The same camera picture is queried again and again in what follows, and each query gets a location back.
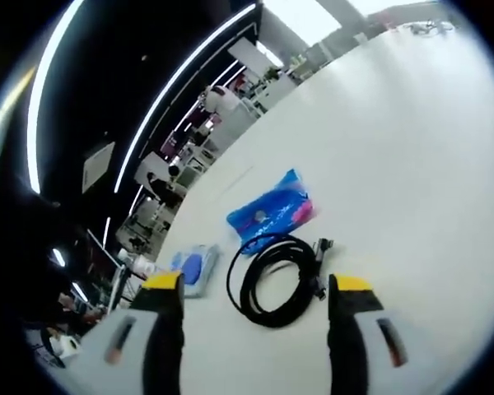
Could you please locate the blue cloth with plastic bag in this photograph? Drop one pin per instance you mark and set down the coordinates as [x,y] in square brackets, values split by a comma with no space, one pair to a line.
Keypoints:
[193,267]

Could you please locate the blue tissue packet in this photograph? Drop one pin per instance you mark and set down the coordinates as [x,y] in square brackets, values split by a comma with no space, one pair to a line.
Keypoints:
[271,214]

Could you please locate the green potted plant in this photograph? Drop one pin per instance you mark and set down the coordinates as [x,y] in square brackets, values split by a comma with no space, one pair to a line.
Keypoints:
[272,73]

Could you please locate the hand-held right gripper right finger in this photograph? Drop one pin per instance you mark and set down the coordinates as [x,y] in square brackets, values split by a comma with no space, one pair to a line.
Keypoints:
[350,341]

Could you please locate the white paper cup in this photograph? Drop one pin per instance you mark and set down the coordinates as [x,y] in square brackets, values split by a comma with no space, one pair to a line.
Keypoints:
[149,266]

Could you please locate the ceiling light strip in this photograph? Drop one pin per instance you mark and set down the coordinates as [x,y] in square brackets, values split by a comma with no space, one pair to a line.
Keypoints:
[164,94]
[35,115]

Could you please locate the white table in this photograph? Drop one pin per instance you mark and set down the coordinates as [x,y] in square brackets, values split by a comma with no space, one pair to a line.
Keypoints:
[374,164]

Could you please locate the white ceiling panel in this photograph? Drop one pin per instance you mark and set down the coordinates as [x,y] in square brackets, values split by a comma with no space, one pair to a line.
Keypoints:
[99,166]

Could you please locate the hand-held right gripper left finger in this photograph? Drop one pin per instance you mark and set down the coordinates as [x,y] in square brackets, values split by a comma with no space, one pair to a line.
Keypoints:
[164,341]

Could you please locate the purple wall sign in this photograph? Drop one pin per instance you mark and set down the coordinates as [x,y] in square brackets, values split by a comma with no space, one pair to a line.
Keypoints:
[169,143]

